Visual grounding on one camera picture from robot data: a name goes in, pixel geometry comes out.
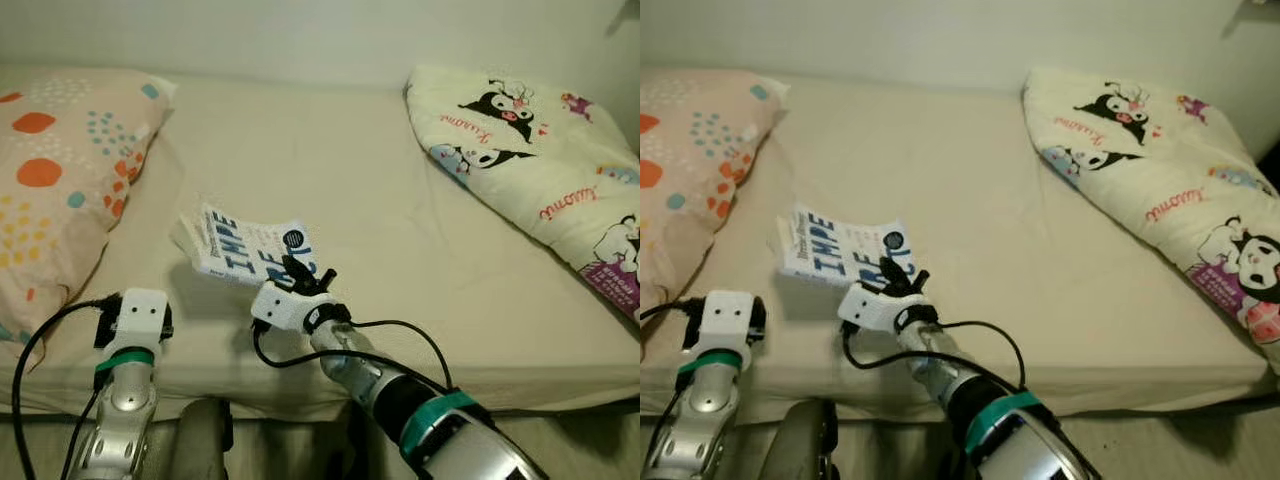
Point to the pink pillow with orange spots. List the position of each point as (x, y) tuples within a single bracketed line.
[(700, 170), (60, 180)]

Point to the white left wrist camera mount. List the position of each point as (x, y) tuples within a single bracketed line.
[(145, 315), (732, 315)]

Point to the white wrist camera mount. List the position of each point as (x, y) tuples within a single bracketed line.
[(145, 315), (283, 308), (873, 308), (732, 315)]

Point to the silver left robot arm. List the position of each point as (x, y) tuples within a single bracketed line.
[(705, 420), (120, 420)]

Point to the white paperback book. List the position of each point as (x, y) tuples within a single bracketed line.
[(235, 245), (835, 245)]

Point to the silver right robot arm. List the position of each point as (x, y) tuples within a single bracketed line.
[(420, 410), (1010, 410)]

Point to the cream bed mattress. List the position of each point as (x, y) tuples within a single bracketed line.
[(380, 230), (1000, 230)]

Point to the black wardrobe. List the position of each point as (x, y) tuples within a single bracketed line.
[(1270, 165)]

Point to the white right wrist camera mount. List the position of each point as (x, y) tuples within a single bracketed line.
[(873, 308), (283, 308)]

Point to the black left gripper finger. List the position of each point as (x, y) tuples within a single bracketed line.
[(167, 322), (760, 320)]

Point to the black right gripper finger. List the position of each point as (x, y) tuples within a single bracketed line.
[(890, 270), (296, 270)]

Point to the cream cartoon print blanket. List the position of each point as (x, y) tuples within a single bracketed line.
[(1150, 170), (530, 160)]

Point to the grey robot leg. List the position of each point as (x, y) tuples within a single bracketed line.
[(200, 440), (805, 440)]

